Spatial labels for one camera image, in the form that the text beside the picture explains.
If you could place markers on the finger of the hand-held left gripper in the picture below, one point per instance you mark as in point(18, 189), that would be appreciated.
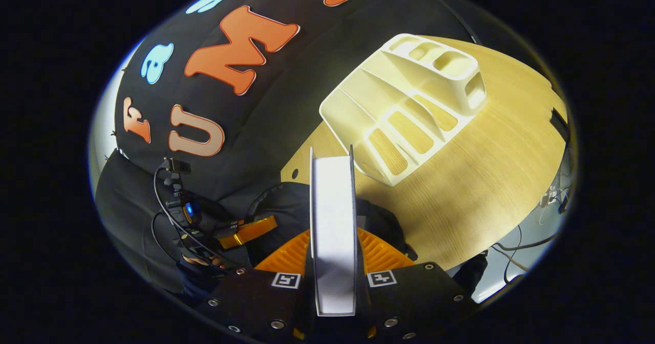
point(253, 229)

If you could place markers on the black schoolbag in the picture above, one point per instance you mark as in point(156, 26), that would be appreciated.
point(286, 206)

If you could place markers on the white bookshelf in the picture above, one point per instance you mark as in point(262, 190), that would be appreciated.
point(389, 93)

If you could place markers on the grey portrait cover book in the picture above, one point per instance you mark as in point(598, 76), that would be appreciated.
point(332, 231)

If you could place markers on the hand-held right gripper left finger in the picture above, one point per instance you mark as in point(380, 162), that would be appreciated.
point(245, 298)

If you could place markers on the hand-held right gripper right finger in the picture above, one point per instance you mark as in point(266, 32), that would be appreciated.
point(414, 298)

